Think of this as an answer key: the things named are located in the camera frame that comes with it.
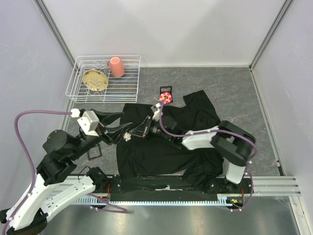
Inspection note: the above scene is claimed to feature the pink white flower brooch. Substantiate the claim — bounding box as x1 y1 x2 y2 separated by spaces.
154 92 173 104

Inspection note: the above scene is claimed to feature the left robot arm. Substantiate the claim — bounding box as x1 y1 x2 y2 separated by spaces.
0 109 131 235

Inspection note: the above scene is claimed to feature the black open jewelry box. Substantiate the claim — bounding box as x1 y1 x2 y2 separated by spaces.
159 86 173 95

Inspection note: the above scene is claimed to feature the white leaf brooch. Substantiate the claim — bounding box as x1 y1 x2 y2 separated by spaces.
123 132 132 141

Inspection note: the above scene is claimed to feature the white wire dish rack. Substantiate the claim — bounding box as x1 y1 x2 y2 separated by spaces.
66 54 141 103

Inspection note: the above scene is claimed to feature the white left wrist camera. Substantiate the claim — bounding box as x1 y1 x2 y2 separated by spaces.
70 108 99 137

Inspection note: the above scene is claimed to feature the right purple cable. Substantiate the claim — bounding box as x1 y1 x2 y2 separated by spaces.
158 99 257 212

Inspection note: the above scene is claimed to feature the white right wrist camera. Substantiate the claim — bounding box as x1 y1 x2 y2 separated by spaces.
151 103 162 122

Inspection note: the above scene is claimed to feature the yellow plate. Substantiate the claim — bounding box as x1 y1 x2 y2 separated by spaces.
82 70 108 92

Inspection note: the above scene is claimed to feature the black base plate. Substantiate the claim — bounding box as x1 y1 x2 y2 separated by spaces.
97 175 251 195

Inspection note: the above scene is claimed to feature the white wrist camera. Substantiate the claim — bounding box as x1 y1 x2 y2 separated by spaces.
70 108 99 137
151 103 162 122

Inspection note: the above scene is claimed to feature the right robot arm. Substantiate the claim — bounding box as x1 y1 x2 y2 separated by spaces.
124 116 257 193

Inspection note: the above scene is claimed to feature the black t-shirt garment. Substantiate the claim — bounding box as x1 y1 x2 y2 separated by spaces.
116 90 224 190

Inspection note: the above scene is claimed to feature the grey cable duct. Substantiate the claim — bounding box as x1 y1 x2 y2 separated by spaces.
72 196 232 206

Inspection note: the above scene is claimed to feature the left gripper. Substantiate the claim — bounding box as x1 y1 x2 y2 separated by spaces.
69 107 134 160

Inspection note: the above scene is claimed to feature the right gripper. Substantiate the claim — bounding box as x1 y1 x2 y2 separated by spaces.
129 117 172 141

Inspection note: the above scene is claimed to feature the pink cup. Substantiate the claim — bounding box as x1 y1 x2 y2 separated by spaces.
107 57 125 77

